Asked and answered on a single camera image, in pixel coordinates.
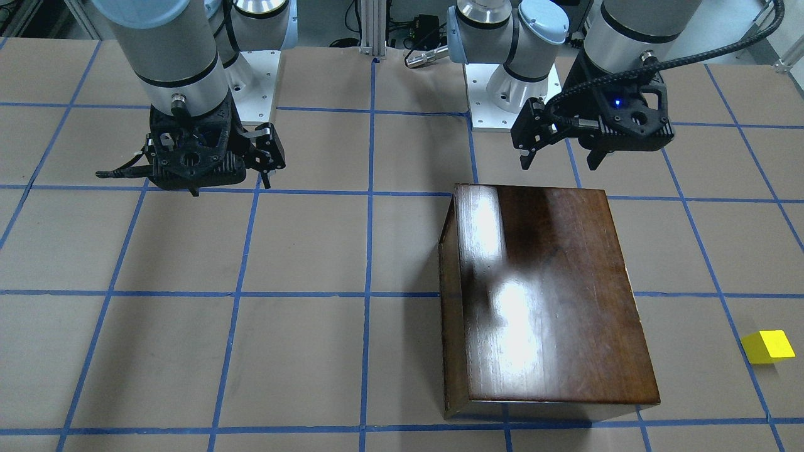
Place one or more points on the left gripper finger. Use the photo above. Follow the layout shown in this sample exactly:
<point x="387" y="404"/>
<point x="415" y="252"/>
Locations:
<point x="595" y="158"/>
<point x="531" y="131"/>

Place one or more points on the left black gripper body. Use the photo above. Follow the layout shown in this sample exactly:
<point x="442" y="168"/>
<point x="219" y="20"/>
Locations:
<point x="581" y="99"/>

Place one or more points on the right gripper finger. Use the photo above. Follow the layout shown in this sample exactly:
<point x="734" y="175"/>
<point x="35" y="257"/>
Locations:
<point x="265" y="179"/>
<point x="268" y="153"/>

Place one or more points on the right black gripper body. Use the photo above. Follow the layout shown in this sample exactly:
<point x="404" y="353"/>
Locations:
<point x="269" y="149"/>

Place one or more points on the yellow block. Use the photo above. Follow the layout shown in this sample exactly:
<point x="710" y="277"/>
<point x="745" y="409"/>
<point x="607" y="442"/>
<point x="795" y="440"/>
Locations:
<point x="767" y="347"/>

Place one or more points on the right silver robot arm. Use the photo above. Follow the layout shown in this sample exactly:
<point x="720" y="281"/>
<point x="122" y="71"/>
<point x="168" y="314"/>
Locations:
<point x="209" y="70"/>

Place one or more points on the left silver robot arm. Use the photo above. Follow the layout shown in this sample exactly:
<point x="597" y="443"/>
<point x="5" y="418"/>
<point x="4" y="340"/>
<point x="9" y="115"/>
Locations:
<point x="523" y="41"/>

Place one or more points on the metallic cylinder tool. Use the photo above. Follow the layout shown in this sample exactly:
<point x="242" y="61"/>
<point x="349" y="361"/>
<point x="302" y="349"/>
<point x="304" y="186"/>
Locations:
<point x="427" y="57"/>

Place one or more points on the black power adapter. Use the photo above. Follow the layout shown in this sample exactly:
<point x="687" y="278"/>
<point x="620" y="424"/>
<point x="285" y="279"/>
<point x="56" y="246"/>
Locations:
<point x="424" y="27"/>

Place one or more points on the dark wooden cabinet box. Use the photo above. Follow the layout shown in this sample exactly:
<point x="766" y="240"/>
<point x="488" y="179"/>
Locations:
<point x="539" y="320"/>

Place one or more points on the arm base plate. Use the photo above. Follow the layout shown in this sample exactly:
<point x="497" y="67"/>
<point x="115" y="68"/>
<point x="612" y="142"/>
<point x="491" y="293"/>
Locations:
<point x="496" y="98"/>
<point x="253" y="79"/>

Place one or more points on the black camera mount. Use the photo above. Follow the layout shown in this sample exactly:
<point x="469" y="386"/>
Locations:
<point x="186" y="153"/>
<point x="635" y="116"/>

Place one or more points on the aluminium frame post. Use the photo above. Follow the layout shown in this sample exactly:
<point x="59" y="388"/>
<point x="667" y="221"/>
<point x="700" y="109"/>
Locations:
<point x="373" y="27"/>

